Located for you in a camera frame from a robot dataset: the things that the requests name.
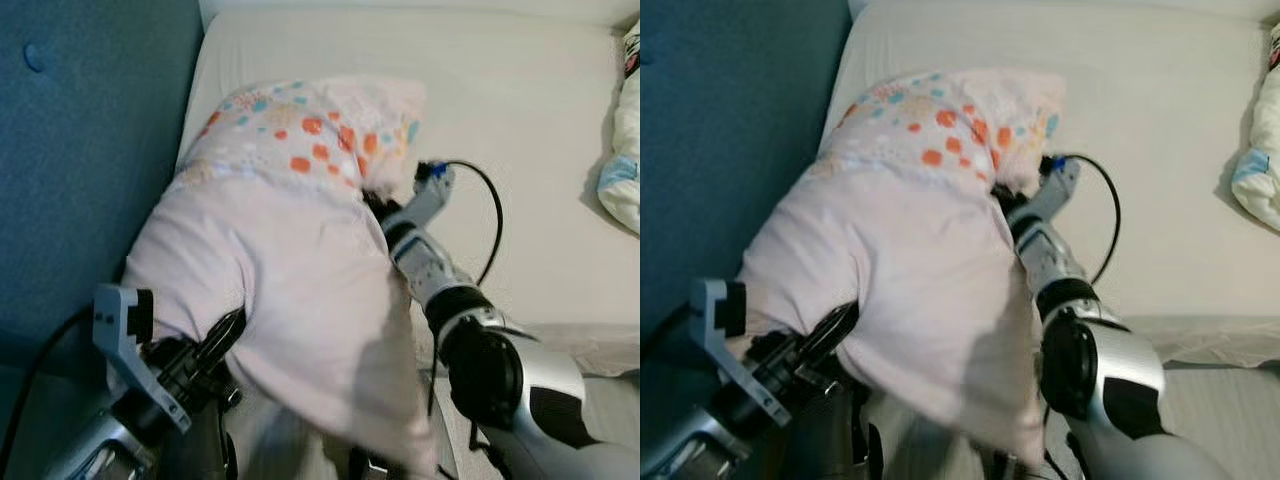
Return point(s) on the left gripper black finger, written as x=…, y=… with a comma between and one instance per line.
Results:
x=835, y=328
x=225, y=335

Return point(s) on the pink patterned pillow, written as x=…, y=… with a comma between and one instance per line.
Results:
x=900, y=270
x=280, y=280

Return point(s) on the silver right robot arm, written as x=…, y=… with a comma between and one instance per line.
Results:
x=510, y=380
x=1120, y=370

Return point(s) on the grey left robot leg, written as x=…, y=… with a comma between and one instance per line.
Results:
x=840, y=440
x=215, y=450

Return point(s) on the mattress with beige sheet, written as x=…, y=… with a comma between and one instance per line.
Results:
x=520, y=100
x=1150, y=100

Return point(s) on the teal upholstered headboard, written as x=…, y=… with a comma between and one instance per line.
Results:
x=730, y=180
x=90, y=200

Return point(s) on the cream cartoon print quilt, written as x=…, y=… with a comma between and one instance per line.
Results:
x=625, y=170
x=1262, y=170

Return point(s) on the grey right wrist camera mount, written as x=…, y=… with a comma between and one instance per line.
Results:
x=1058, y=192
x=430, y=200

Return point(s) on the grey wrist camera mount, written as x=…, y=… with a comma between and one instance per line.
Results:
x=1058, y=192
x=120, y=340
x=430, y=200
x=720, y=335

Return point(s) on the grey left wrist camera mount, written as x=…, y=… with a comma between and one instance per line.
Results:
x=720, y=335
x=120, y=340

